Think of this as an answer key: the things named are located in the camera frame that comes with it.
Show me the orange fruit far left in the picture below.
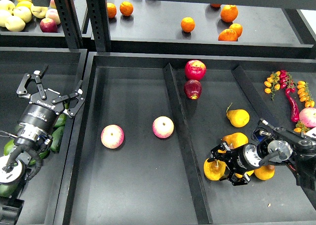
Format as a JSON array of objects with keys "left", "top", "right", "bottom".
[{"left": 107, "top": 2, "right": 117, "bottom": 19}]

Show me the yellow pear with stem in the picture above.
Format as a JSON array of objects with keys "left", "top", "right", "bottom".
[{"left": 203, "top": 160, "right": 226, "bottom": 181}]

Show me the yellow pear pile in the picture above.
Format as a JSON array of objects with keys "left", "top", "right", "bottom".
[
  {"left": 221, "top": 132, "right": 249, "bottom": 149},
  {"left": 235, "top": 170, "right": 254, "bottom": 178}
]

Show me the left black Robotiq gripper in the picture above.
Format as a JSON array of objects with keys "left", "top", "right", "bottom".
[{"left": 16, "top": 65, "right": 85, "bottom": 135}]

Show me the green avocado lower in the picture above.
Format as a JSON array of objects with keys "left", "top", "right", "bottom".
[{"left": 29, "top": 150, "right": 50, "bottom": 166}]

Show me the yellow cherry tomato vine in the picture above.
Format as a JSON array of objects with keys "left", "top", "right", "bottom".
[{"left": 296, "top": 80, "right": 315, "bottom": 108}]

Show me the white price label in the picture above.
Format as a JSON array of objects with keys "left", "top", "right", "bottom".
[{"left": 305, "top": 127, "right": 316, "bottom": 138}]

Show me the pink apple right edge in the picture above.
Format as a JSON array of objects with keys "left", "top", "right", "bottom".
[{"left": 299, "top": 107, "right": 316, "bottom": 128}]

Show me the dark green avocado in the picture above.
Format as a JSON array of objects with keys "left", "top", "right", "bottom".
[{"left": 0, "top": 185, "right": 17, "bottom": 197}]

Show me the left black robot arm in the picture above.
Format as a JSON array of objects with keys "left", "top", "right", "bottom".
[{"left": 0, "top": 67, "right": 85, "bottom": 225}]

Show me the pale yellow apple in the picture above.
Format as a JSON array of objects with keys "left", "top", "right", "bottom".
[
  {"left": 13, "top": 6, "right": 32, "bottom": 23},
  {"left": 4, "top": 16, "right": 26, "bottom": 32}
]

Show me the pink apple left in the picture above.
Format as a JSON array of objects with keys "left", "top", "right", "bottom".
[{"left": 101, "top": 124, "right": 124, "bottom": 149}]

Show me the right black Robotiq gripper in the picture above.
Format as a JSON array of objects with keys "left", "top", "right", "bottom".
[{"left": 206, "top": 141, "right": 259, "bottom": 186}]

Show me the orange fruit front right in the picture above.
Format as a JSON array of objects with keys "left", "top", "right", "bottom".
[{"left": 218, "top": 29, "right": 238, "bottom": 41}]

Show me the yellow pear upper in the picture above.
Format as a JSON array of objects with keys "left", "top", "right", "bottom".
[{"left": 226, "top": 103, "right": 250, "bottom": 128}]

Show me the yellow pear brown end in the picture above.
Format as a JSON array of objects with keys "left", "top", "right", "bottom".
[{"left": 254, "top": 165, "right": 275, "bottom": 181}]

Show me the pale yellow apple stem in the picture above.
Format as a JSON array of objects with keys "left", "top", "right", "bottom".
[{"left": 30, "top": 4, "right": 48, "bottom": 19}]

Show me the red apple upper shelf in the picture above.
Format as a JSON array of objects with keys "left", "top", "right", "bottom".
[{"left": 40, "top": 18, "right": 58, "bottom": 33}]

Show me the bright red apple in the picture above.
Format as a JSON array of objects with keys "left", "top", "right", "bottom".
[{"left": 185, "top": 60, "right": 206, "bottom": 81}]

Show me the green avocado far left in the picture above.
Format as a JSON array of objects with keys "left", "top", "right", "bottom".
[{"left": 3, "top": 139, "right": 14, "bottom": 156}]

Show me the yellow pear middle pile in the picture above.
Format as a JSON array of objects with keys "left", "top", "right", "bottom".
[{"left": 235, "top": 170, "right": 254, "bottom": 178}]

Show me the orange fruit centre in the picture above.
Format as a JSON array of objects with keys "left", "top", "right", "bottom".
[{"left": 180, "top": 17, "right": 196, "bottom": 33}]

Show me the pink apple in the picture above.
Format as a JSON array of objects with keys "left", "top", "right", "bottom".
[
  {"left": 152, "top": 116, "right": 174, "bottom": 139},
  {"left": 101, "top": 124, "right": 124, "bottom": 149}
]

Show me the dark red apple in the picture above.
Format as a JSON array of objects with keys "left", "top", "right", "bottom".
[{"left": 184, "top": 79, "right": 202, "bottom": 100}]

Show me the green avocado right column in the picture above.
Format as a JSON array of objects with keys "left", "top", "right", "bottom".
[{"left": 50, "top": 126, "right": 65, "bottom": 152}]

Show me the mixed cherry tomatoes lower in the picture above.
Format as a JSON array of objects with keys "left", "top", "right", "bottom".
[{"left": 293, "top": 121, "right": 310, "bottom": 134}]

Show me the pink apple centre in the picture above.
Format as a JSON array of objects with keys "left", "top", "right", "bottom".
[{"left": 152, "top": 116, "right": 174, "bottom": 139}]

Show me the orange fruit right small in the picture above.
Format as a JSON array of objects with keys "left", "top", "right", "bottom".
[{"left": 229, "top": 23, "right": 243, "bottom": 38}]

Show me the large orange fruit top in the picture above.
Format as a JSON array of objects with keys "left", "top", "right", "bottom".
[{"left": 220, "top": 4, "right": 238, "bottom": 23}]

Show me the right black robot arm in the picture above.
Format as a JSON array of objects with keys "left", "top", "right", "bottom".
[{"left": 206, "top": 119, "right": 316, "bottom": 190}]

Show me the cherry tomato vine left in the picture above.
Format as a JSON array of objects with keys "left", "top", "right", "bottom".
[{"left": 264, "top": 70, "right": 296, "bottom": 101}]

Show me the yellow pear left pile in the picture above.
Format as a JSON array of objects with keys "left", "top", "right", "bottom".
[{"left": 221, "top": 132, "right": 249, "bottom": 149}]

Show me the pale yellow apple middle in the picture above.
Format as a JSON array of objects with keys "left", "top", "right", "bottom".
[{"left": 13, "top": 6, "right": 32, "bottom": 23}]

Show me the pale yellow apple front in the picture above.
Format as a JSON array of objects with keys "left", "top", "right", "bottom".
[{"left": 4, "top": 16, "right": 26, "bottom": 32}]

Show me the peach pink apple shelf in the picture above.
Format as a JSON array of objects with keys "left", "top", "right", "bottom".
[{"left": 45, "top": 8, "right": 61, "bottom": 25}]

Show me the red chili pepper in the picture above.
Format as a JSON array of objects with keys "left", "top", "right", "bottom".
[{"left": 285, "top": 88, "right": 299, "bottom": 123}]

